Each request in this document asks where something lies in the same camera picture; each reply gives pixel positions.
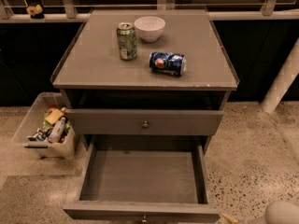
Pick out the grey drawer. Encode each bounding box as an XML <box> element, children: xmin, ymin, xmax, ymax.
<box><xmin>64</xmin><ymin>135</ymin><xmax>220</xmax><ymax>224</ymax></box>
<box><xmin>67</xmin><ymin>109</ymin><xmax>224</xmax><ymax>135</ymax></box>

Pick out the yellow toy on ledge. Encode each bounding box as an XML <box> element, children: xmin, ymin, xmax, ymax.
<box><xmin>26</xmin><ymin>5</ymin><xmax>44</xmax><ymax>19</ymax></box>

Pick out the brass middle drawer knob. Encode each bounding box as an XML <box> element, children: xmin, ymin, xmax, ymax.
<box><xmin>141</xmin><ymin>215</ymin><xmax>148</xmax><ymax>224</ymax></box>

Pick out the clear plastic bottle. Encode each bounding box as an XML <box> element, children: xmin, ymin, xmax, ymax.
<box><xmin>48</xmin><ymin>117</ymin><xmax>66</xmax><ymax>143</ymax></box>

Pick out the brass top drawer knob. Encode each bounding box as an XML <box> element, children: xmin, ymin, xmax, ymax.
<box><xmin>142</xmin><ymin>120</ymin><xmax>149</xmax><ymax>129</ymax></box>

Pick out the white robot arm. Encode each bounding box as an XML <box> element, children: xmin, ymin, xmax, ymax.
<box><xmin>221</xmin><ymin>201</ymin><xmax>299</xmax><ymax>224</ymax></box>

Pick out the clear plastic storage bin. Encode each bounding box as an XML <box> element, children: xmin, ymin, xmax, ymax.
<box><xmin>12</xmin><ymin>92</ymin><xmax>79</xmax><ymax>159</ymax></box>

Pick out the white slanted post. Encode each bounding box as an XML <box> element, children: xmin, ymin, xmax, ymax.
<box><xmin>261</xmin><ymin>38</ymin><xmax>299</xmax><ymax>114</ymax></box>

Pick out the green soda can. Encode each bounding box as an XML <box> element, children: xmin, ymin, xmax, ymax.
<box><xmin>116</xmin><ymin>22</ymin><xmax>137</xmax><ymax>61</ymax></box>

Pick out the blue pepsi can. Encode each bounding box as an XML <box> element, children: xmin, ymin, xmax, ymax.
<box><xmin>149</xmin><ymin>52</ymin><xmax>187</xmax><ymax>77</ymax></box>

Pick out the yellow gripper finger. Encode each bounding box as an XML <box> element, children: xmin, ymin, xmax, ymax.
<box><xmin>221</xmin><ymin>213</ymin><xmax>238</xmax><ymax>224</ymax></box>

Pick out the white ceramic bowl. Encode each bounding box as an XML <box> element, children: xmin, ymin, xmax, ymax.
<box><xmin>134</xmin><ymin>16</ymin><xmax>165</xmax><ymax>42</ymax></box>

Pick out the grey top drawer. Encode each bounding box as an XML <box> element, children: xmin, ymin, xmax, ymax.
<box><xmin>67</xmin><ymin>109</ymin><xmax>224</xmax><ymax>135</ymax></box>

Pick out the brass drawer knob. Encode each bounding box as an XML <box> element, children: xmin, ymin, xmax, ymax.
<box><xmin>142</xmin><ymin>120</ymin><xmax>149</xmax><ymax>129</ymax></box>
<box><xmin>141</xmin><ymin>215</ymin><xmax>148</xmax><ymax>224</ymax></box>

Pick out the yellow snack packet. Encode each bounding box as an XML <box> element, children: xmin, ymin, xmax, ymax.
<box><xmin>45</xmin><ymin>109</ymin><xmax>64</xmax><ymax>124</ymax></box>

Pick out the grey wooden drawer cabinet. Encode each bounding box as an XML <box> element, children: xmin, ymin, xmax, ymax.
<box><xmin>50</xmin><ymin>8</ymin><xmax>240</xmax><ymax>157</ymax></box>

